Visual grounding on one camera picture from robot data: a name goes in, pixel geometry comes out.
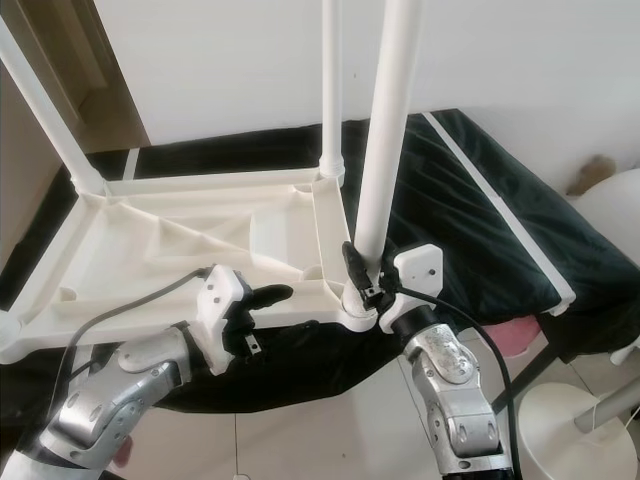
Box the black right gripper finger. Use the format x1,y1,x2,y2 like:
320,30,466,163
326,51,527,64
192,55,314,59
343,240,373,291

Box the white plastic children table top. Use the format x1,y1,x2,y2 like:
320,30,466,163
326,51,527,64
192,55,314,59
0,168,391,366

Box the white plastic table leg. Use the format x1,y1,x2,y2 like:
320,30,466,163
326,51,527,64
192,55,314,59
350,0,425,256
317,0,351,181
0,20,109,198

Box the black table cloth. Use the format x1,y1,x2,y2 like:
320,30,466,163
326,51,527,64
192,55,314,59
0,108,640,421

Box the black metal table leg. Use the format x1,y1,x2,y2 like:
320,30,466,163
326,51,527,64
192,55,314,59
490,330,576,413

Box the brown object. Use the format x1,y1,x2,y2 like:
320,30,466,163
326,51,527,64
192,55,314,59
568,155,619,196

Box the white rounded plastic appliance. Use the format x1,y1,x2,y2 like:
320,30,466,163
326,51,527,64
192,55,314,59
570,170,640,261

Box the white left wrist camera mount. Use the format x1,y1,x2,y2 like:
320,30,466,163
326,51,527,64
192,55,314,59
193,263,254,377

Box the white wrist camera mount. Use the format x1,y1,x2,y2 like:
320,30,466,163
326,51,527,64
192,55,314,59
380,243,444,333
193,263,254,377

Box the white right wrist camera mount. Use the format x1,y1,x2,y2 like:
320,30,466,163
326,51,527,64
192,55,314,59
380,243,444,333

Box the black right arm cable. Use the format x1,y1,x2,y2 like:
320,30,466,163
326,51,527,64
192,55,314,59
385,283,523,480

